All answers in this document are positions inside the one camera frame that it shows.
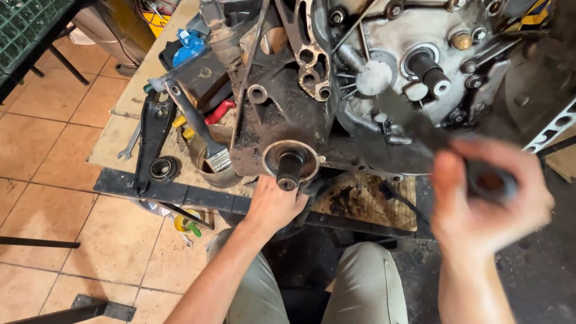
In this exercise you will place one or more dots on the grey bucket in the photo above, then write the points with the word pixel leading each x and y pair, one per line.
pixel 108 31

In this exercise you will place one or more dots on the person's beige trousers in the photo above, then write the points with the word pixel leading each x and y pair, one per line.
pixel 360 288

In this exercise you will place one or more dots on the brown cardboard sheet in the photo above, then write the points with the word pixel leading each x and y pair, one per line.
pixel 112 148

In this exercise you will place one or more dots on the black metal workbench frame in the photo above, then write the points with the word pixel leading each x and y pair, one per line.
pixel 171 191

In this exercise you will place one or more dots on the person's left hand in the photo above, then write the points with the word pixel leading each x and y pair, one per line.
pixel 270 207

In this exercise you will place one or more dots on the black metal floor bracket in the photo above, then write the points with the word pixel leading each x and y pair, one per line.
pixel 90 309

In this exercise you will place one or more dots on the blue plastic wrapper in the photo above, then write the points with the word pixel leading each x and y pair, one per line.
pixel 189 45

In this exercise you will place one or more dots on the black metal stand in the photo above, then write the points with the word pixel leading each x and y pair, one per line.
pixel 67 63

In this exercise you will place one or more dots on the yellow container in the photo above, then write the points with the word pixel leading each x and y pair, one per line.
pixel 157 22

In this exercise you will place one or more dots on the black metal bar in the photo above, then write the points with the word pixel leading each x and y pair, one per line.
pixel 40 243

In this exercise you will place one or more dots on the round release bearing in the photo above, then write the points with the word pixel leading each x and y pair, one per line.
pixel 163 169

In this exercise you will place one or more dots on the dirty metal tin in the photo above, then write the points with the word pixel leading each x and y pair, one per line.
pixel 220 180

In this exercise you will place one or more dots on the greasy metal gearbox casing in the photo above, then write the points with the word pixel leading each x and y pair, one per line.
pixel 288 103

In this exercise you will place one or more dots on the silver open-end wrench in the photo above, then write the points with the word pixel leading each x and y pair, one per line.
pixel 130 144

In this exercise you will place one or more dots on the white perforated angle bar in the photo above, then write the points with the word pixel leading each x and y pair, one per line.
pixel 551 130

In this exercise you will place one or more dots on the person's right hand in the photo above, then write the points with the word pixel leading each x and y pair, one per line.
pixel 463 225

